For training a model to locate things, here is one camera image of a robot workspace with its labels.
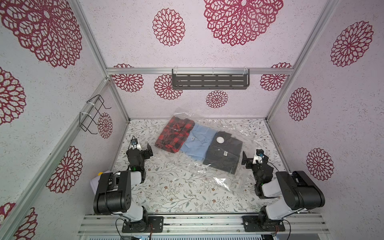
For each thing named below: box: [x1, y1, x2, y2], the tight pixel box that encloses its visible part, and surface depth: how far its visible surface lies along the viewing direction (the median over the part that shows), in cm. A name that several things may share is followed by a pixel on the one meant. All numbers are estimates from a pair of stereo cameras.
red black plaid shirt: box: [154, 116, 196, 154], surface depth 108 cm
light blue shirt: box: [180, 124, 218, 162], surface depth 105 cm
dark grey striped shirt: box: [203, 131, 243, 175], surface depth 100 cm
